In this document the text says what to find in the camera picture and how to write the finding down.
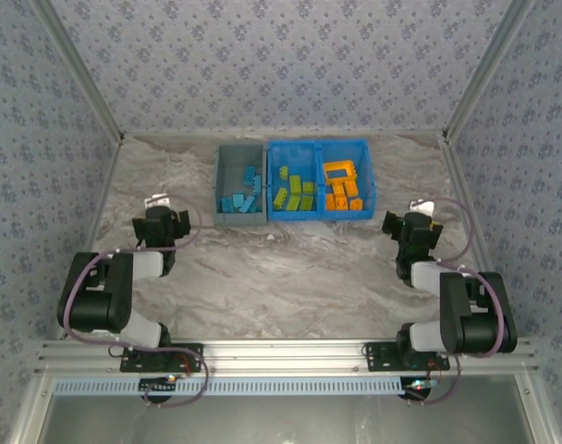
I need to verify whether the blue plastic bin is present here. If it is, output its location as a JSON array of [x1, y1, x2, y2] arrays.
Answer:
[[265, 140, 324, 222], [316, 138, 377, 221]]

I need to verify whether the grey plastic bin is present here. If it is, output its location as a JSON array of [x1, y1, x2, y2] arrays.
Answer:
[[214, 142, 269, 227]]

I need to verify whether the orange lego window frame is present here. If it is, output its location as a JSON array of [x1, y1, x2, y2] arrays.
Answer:
[[323, 159, 359, 184]]

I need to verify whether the small electronics board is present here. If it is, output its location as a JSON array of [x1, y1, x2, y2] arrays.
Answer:
[[403, 377, 438, 401], [139, 376, 178, 395]]

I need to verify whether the grey metal panel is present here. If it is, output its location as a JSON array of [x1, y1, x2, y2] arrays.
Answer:
[[44, 395, 535, 444]]

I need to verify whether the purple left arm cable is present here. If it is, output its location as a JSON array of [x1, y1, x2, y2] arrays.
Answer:
[[57, 196, 210, 410]]

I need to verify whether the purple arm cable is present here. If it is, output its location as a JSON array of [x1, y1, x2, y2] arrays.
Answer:
[[57, 196, 210, 410], [403, 197, 519, 407]]

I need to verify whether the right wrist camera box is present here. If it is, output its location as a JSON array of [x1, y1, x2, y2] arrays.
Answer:
[[409, 198, 437, 216]]

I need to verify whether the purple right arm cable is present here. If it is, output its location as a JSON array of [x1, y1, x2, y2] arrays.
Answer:
[[403, 197, 519, 407]]

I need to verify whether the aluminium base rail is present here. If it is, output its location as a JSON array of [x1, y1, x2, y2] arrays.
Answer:
[[34, 339, 540, 375]]

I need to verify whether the aluminium corner post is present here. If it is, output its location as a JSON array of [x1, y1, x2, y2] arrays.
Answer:
[[31, 0, 126, 140], [442, 0, 537, 139]]

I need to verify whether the light blue slotted cable duct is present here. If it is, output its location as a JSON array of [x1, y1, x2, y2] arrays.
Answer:
[[53, 375, 402, 398]]

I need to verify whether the aluminium frame leg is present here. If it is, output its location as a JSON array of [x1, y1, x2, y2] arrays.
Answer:
[[515, 373, 560, 444], [10, 374, 49, 444]]

